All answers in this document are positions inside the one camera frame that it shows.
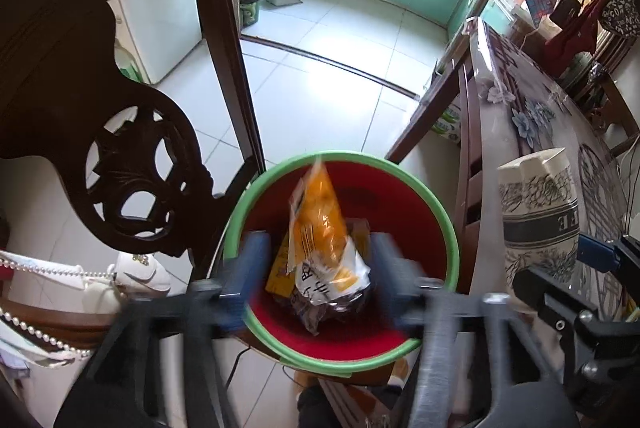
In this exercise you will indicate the dark kitchen waste bin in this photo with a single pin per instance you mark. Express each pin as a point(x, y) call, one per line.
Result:
point(250, 5)

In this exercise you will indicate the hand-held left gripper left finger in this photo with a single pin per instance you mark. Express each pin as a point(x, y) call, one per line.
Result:
point(252, 268)

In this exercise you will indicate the dark wrapper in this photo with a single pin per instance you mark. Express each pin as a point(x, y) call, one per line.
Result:
point(345, 308)

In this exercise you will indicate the dark patterned hanging bag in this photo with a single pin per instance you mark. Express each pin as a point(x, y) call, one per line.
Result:
point(617, 8)

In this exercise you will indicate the red bin with green rim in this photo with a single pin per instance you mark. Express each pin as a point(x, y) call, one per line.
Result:
point(405, 208)

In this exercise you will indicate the white refrigerator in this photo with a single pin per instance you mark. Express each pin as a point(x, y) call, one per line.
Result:
point(160, 18)

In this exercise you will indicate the floral glossy table cover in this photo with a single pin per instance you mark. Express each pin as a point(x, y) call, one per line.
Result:
point(525, 83)

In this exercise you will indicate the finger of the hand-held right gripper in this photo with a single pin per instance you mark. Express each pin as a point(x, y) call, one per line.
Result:
point(600, 253)
point(542, 295)

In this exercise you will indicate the wooden dining table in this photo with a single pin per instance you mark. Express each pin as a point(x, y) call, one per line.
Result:
point(475, 188)

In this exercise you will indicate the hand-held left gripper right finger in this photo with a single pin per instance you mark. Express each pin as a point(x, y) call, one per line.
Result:
point(387, 273)

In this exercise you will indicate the red hanging cloth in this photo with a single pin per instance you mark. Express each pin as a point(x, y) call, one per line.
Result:
point(572, 33)

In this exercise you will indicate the yellow packet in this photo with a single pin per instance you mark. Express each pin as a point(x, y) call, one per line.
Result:
point(281, 270)

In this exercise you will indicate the green white packet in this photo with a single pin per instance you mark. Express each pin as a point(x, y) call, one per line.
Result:
point(448, 125)

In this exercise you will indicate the carved dark wooden chair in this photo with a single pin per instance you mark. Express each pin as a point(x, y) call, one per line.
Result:
point(60, 73)

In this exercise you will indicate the orange snack bag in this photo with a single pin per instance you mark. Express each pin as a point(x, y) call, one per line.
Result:
point(320, 223)

